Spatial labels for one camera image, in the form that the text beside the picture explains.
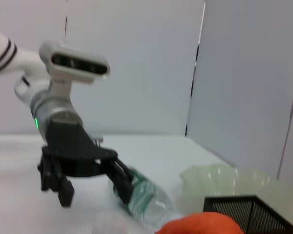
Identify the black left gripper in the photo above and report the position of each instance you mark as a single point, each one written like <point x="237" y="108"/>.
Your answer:
<point x="70" y="146"/>

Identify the clear water bottle green label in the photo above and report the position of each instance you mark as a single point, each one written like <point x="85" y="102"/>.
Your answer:
<point x="151" y="197"/>

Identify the orange fruit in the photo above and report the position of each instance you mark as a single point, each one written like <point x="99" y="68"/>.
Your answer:
<point x="200" y="224"/>

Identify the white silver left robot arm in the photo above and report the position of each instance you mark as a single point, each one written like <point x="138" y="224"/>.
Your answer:
<point x="56" y="107"/>

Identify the pale green glass fruit plate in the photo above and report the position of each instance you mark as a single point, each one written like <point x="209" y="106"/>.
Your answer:
<point x="266" y="180"/>

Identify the black mesh pen holder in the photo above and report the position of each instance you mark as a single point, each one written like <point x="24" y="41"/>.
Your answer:
<point x="266" y="217"/>

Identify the left wrist camera housing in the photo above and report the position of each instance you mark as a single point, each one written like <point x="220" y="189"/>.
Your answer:
<point x="78" y="63"/>

